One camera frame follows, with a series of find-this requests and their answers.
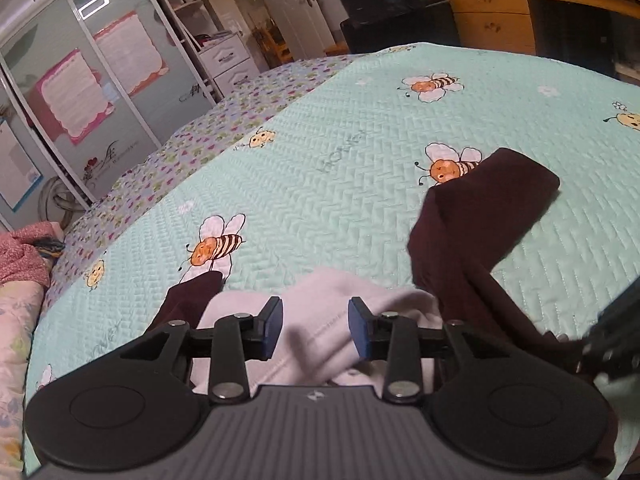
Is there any floral pillow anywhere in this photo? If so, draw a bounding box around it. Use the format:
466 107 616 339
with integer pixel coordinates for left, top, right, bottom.
0 280 51 476

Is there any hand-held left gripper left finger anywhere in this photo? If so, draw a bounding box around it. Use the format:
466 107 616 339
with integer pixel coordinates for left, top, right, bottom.
119 296 284 405

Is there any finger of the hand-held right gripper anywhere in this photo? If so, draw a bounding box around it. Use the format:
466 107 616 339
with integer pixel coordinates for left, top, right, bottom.
580 277 640 381

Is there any wooden desk with drawers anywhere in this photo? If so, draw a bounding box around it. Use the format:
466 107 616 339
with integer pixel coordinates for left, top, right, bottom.
437 0 640 81

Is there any blue bordered wall poster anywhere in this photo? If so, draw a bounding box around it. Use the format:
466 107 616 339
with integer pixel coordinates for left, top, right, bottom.
0 120 43 211

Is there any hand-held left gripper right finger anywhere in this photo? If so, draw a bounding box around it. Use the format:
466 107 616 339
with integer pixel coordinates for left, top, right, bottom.
347 296 506 405

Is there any black bag pile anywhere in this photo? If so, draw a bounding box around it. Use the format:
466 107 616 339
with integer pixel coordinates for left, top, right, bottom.
340 0 456 54

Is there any white room door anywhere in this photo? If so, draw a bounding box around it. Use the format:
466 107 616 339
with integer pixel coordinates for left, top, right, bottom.
240 0 347 61

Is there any pink knitted garment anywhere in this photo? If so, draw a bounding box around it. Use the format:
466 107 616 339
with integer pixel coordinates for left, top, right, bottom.
0 221 66 286

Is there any pink bordered wall poster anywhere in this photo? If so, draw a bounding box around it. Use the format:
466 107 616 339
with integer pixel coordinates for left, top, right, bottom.
35 49 115 146

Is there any sliding door wardrobe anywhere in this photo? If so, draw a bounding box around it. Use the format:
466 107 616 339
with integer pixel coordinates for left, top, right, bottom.
0 0 221 231

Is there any white drawer cabinet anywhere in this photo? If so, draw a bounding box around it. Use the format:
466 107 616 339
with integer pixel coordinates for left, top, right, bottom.
197 32 261 98

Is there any grey and brown printed sweatshirt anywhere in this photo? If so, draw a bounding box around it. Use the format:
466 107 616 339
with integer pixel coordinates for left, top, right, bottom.
150 147 618 478

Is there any orange bordered wall poster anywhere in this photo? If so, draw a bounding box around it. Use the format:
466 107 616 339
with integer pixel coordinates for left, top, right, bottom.
92 10 168 98

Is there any white floor fan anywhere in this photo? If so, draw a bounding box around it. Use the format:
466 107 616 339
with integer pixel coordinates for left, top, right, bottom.
42 180 92 227

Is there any bee print quilted blanket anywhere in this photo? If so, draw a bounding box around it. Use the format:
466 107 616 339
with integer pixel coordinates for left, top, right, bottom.
25 42 640 476

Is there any purple floral bedsheet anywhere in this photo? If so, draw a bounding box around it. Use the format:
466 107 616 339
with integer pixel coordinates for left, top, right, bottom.
42 55 361 311

